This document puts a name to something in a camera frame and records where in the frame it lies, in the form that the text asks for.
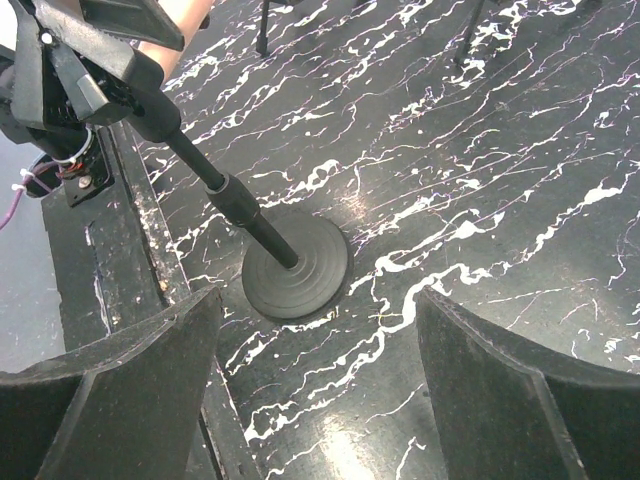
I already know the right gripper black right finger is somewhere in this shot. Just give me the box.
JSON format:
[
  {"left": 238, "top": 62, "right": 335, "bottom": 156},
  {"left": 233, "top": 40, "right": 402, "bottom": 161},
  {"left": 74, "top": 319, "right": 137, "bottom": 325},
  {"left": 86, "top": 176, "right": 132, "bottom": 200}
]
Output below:
[{"left": 416, "top": 287, "right": 639, "bottom": 479}]

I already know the black round base clip stand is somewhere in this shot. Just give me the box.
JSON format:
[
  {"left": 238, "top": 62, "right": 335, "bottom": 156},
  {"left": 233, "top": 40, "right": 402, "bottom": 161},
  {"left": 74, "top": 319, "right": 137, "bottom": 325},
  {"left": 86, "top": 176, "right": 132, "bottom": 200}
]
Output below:
[{"left": 12, "top": 1, "right": 352, "bottom": 322}]

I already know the pink microphone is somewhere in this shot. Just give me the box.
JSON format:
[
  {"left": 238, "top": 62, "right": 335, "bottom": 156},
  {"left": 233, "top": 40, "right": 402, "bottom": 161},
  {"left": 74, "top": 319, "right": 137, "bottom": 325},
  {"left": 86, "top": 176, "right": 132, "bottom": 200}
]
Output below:
[{"left": 137, "top": 0, "right": 216, "bottom": 84}]

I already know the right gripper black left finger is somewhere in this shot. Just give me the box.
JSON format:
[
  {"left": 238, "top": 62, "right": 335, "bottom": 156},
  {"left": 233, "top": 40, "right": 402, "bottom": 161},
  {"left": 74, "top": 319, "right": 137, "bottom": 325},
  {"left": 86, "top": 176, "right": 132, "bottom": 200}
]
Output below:
[{"left": 1, "top": 288, "right": 222, "bottom": 479}]

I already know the black tripod shock mount stand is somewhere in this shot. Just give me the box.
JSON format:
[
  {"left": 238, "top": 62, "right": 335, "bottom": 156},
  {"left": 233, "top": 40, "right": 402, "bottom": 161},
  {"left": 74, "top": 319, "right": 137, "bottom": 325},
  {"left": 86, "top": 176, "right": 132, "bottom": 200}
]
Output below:
[{"left": 254, "top": 0, "right": 489, "bottom": 66}]

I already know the black front mounting base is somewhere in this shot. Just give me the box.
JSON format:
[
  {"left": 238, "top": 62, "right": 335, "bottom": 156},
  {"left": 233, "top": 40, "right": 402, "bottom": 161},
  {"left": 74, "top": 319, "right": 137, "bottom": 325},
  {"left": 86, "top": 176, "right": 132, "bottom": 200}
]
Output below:
[{"left": 43, "top": 124, "right": 260, "bottom": 479}]

